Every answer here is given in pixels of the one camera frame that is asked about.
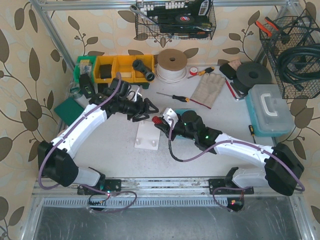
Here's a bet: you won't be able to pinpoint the red large spring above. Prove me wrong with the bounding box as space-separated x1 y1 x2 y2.
152 116 162 125

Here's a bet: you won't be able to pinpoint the beige work glove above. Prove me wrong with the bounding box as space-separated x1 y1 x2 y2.
190 72 226 109

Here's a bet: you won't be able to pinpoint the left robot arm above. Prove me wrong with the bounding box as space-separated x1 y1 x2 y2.
37 77 159 187

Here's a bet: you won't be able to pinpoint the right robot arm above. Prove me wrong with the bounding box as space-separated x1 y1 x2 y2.
152 108 305 196

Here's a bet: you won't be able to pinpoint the teal spring tray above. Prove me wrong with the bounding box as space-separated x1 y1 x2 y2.
172 108 194 140

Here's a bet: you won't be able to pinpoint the long black screwdriver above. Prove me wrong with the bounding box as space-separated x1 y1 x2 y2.
156 92 190 103

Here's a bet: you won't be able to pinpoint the yellow bin right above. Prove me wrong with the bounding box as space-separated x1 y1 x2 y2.
132 55 155 83

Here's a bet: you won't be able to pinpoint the yellow bin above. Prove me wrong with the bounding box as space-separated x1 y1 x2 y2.
111 55 136 83
93 55 115 84
132 55 155 83

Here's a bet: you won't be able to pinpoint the black box in bin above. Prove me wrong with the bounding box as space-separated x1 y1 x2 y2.
99 64 112 79

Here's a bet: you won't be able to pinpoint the black meter device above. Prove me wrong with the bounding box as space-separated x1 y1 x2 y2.
79 73 96 99

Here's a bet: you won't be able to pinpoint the yellow bin middle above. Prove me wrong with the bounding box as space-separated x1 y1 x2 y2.
111 55 136 83

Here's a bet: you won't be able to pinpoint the black pipe fitting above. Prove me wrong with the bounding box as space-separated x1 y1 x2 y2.
132 59 155 82

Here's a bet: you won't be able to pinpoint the glass jar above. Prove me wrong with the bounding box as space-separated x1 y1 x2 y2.
69 83 83 99

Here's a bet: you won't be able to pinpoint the yellow bin left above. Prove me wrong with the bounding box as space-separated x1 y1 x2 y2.
93 55 115 84

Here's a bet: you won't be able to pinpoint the red white tape roll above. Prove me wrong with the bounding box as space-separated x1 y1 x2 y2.
189 66 198 76

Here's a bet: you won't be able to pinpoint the green bin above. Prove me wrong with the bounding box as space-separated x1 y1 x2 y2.
73 56 97 83

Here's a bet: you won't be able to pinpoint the green notebook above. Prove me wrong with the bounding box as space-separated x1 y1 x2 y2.
54 97 84 126

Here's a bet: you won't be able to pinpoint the yellow black screwdriver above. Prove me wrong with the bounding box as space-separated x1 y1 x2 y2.
187 67 215 79

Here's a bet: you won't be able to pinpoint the small yellow screwdriver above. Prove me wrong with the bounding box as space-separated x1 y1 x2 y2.
248 125 257 144

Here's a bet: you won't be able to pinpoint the black box with sponge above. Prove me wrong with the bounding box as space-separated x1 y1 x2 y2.
219 59 242 80

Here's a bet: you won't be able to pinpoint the clear teal toolbox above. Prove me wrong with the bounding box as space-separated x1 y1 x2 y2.
245 84 295 137

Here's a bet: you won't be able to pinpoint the black tape roll in basket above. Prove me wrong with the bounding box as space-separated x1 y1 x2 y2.
175 14 195 25

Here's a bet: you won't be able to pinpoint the silver wrench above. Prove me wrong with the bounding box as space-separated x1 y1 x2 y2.
129 5 158 25

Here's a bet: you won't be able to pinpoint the orange pliers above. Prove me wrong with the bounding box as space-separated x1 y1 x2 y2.
254 16 280 38

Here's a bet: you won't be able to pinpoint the white peg base plate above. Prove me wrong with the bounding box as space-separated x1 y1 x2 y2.
134 120 161 151

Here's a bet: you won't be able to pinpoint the black rail block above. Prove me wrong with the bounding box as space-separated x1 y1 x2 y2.
97 83 109 93

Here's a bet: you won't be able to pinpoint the white cable spool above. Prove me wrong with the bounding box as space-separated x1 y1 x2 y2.
156 48 188 85

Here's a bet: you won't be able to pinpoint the red handled hex key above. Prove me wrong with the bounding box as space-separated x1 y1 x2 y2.
224 78 246 102

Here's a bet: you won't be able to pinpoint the wire basket top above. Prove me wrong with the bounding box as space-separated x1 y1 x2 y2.
129 0 216 42

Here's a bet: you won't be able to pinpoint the wire basket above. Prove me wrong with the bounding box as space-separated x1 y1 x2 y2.
129 0 216 42
259 15 320 99

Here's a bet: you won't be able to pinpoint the black hose coil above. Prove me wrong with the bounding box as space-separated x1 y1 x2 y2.
276 43 320 86

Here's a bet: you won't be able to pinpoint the wire basket right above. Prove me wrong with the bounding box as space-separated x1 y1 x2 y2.
259 15 320 99

